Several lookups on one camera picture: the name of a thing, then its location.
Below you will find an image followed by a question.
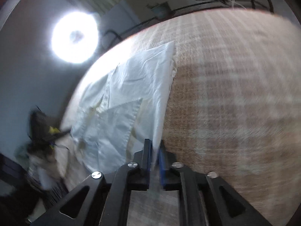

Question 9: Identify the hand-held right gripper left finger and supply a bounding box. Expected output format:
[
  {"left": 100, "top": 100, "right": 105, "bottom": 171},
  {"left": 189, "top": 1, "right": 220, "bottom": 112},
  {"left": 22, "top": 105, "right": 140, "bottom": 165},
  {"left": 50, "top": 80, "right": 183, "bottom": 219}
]
[{"left": 30, "top": 138, "right": 151, "bottom": 226}]

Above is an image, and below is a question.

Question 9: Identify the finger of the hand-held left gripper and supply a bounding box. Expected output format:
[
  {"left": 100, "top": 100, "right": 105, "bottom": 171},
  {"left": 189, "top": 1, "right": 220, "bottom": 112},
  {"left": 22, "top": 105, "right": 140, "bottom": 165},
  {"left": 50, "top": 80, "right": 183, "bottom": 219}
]
[{"left": 54, "top": 128, "right": 72, "bottom": 144}]

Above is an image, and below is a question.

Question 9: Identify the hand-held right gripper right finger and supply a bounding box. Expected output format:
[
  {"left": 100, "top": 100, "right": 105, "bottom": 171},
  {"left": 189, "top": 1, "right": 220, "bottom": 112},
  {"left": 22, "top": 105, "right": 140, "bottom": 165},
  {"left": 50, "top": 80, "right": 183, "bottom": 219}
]
[{"left": 158, "top": 142, "right": 274, "bottom": 226}]

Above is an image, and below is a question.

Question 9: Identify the white shirt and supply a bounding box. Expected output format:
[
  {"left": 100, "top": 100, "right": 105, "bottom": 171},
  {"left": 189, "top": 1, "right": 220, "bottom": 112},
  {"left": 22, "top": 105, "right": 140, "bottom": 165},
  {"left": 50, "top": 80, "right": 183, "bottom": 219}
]
[{"left": 70, "top": 40, "right": 177, "bottom": 175}]

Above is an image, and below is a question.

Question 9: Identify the person's left hand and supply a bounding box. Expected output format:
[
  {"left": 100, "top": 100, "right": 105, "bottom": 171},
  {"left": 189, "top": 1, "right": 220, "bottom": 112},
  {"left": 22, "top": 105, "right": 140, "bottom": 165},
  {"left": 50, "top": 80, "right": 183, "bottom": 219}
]
[{"left": 25, "top": 144, "right": 63, "bottom": 191}]

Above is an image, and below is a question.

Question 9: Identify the beige plaid blanket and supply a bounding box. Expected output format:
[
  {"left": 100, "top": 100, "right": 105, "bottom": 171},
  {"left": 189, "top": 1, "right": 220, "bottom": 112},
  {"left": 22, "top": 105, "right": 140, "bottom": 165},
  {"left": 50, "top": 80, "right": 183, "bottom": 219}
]
[{"left": 61, "top": 6, "right": 301, "bottom": 226}]

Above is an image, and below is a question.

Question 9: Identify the potted plant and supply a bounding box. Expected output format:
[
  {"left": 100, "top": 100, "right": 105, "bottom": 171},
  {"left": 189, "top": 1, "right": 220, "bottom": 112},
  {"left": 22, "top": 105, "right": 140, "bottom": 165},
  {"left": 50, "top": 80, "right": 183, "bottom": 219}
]
[{"left": 146, "top": 1, "right": 170, "bottom": 18}]

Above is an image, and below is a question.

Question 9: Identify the ring light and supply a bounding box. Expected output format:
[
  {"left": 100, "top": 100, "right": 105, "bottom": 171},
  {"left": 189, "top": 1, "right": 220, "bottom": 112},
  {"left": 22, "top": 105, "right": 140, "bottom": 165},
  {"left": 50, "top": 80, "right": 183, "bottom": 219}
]
[{"left": 51, "top": 11, "right": 99, "bottom": 64}]

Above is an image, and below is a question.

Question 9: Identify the black wall cable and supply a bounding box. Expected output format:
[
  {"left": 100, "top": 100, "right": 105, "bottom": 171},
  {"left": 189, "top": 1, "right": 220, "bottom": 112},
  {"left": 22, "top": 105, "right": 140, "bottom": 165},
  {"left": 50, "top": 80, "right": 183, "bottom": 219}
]
[{"left": 102, "top": 1, "right": 227, "bottom": 45}]

